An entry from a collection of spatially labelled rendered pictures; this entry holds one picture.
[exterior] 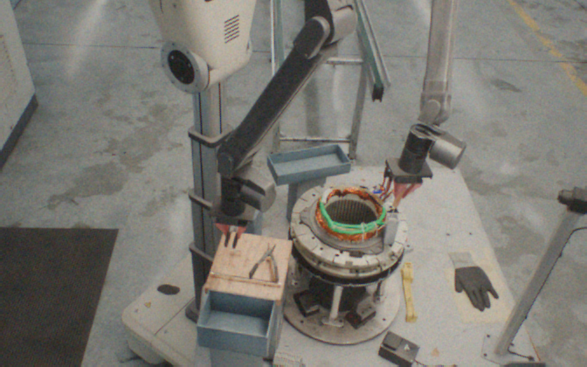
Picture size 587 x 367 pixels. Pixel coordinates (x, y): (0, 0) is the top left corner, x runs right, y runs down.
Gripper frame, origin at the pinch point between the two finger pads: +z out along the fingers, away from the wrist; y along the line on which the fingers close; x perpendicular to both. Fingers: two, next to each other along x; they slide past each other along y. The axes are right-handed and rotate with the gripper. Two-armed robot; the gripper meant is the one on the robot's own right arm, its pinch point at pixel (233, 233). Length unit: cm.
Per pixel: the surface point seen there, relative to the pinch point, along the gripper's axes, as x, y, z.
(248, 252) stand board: 5.0, 3.0, 12.1
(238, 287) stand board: -6.4, 2.6, 11.9
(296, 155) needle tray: 51, 10, 15
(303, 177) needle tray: 41.0, 13.5, 15.2
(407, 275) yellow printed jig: 27, 51, 38
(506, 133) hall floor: 235, 140, 120
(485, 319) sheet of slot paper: 16, 74, 39
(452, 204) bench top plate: 66, 69, 40
